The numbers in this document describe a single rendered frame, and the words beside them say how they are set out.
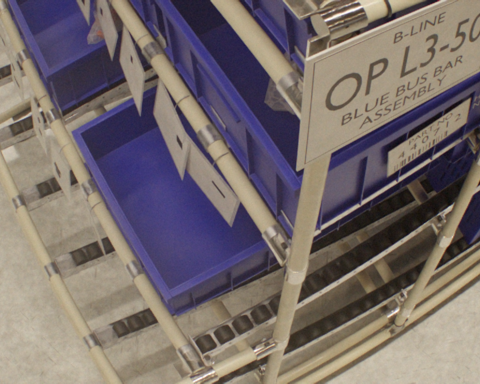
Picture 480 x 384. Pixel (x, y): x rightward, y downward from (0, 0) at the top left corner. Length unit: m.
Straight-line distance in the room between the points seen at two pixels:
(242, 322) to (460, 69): 0.76
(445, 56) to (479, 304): 1.60
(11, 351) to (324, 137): 1.62
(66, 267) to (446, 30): 1.29
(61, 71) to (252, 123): 0.62
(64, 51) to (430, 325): 1.24
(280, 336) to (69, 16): 0.85
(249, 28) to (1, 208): 1.66
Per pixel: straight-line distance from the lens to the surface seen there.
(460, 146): 1.79
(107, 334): 1.99
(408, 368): 2.45
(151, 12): 1.51
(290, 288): 1.41
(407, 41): 0.94
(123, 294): 2.48
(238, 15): 1.09
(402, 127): 1.24
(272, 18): 1.05
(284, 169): 1.20
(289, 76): 1.04
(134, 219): 1.75
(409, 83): 1.02
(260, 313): 1.67
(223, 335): 1.66
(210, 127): 1.46
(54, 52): 1.97
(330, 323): 2.05
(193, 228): 1.73
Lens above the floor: 2.31
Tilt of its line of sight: 63 degrees down
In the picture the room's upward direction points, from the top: 1 degrees clockwise
